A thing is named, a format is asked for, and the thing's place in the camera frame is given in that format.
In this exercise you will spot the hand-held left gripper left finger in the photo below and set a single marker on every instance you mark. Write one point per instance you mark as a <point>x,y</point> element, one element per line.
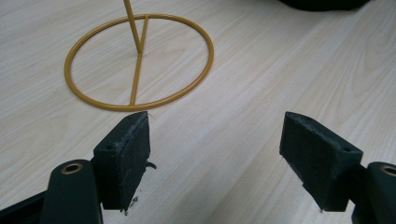
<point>124,168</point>

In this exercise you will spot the dark object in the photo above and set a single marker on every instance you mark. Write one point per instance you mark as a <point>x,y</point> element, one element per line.
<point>323,3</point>

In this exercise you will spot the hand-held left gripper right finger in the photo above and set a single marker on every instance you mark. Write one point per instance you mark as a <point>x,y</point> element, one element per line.
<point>317,161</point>

